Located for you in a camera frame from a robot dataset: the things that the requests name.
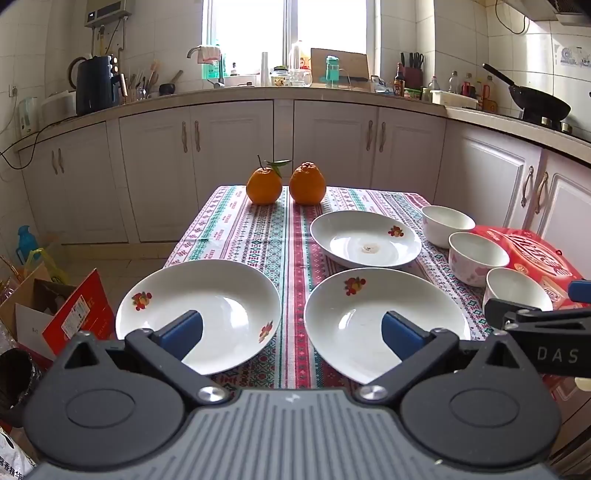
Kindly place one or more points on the wall water heater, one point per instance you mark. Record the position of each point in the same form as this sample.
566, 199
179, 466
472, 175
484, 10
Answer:
108, 9

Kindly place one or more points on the small black pan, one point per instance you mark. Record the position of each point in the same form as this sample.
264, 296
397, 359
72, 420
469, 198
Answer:
167, 88

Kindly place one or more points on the gas stove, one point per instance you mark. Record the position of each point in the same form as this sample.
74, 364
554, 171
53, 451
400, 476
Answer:
551, 124

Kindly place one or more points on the white plastic tray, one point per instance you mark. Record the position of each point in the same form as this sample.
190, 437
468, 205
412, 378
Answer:
455, 98

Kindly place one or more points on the patterned striped tablecloth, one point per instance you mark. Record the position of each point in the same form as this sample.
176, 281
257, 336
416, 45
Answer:
268, 230

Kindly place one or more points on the black wok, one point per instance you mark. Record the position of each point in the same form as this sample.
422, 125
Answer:
540, 104

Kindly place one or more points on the white bowl with pink flowers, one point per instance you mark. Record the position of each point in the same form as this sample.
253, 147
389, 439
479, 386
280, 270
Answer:
471, 263
512, 288
443, 224

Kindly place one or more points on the black trash bin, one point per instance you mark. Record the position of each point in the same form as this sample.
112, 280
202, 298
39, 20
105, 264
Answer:
16, 387

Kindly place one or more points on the white kitchen cabinets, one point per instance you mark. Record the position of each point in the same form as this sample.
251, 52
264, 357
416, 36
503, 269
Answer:
240, 157

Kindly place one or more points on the utensil holder with utensils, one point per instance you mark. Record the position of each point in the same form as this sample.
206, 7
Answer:
138, 90

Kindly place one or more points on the white electric kettle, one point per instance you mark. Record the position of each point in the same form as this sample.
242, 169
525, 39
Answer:
27, 117

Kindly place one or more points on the kitchen window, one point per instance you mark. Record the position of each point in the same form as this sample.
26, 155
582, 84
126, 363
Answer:
286, 32

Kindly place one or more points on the metal faucet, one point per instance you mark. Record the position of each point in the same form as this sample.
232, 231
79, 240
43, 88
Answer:
194, 50

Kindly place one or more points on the red label bottle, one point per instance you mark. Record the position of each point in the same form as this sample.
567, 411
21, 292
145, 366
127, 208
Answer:
468, 87

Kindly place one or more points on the large clear plastic bottle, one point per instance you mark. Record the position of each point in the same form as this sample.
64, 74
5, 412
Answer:
298, 55

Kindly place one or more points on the red dish cloth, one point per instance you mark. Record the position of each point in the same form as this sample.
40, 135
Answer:
208, 54

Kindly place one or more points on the teal jar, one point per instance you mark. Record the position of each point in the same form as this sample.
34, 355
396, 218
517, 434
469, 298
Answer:
331, 69

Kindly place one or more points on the knife block with knives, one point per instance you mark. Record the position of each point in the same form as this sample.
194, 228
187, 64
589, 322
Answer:
412, 76

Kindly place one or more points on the yellow bag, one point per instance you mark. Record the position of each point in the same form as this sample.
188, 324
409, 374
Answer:
44, 267

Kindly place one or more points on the brown cardboard sheet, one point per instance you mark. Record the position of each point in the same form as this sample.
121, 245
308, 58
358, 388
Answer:
355, 64

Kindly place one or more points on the red gift box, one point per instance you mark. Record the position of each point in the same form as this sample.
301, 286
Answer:
535, 254

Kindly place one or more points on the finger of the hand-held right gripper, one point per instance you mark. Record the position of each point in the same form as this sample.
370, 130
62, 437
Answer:
581, 291
517, 309

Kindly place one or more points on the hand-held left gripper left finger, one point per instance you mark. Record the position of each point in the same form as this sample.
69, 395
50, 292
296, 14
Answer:
182, 333

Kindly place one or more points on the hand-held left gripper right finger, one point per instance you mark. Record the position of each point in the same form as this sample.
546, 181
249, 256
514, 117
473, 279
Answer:
400, 334

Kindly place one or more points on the black air fryer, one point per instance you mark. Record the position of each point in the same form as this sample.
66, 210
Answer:
94, 87

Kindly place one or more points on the range hood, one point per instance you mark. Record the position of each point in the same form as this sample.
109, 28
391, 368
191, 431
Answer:
554, 9

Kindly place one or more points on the stack of white cups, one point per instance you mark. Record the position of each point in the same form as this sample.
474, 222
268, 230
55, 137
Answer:
265, 69

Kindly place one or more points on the glass pitcher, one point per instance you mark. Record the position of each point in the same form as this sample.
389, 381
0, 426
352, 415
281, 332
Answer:
300, 79

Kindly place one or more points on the white plate with fruit print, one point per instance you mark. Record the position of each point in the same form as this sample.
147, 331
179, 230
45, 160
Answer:
351, 235
351, 318
207, 304

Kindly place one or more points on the dark sauce bottle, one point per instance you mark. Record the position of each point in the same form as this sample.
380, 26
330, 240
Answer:
399, 83

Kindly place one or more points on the orange without leaf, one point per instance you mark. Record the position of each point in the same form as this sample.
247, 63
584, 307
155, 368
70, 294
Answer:
307, 184

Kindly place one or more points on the wall sticker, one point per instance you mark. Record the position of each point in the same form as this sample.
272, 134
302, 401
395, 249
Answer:
572, 56

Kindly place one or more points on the green dish soap bottle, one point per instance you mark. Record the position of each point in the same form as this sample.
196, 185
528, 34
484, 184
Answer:
212, 70

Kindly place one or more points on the orange with green leaf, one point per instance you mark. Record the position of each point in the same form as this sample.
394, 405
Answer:
263, 187

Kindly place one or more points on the clear small bottle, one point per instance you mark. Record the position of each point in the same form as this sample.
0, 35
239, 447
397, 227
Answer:
454, 83

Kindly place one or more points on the cooking oil bottle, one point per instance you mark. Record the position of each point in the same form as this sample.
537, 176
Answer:
489, 97

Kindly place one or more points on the white rice cooker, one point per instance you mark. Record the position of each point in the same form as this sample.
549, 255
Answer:
60, 108

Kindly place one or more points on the white printed bag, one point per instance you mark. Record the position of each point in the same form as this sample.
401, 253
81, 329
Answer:
14, 457

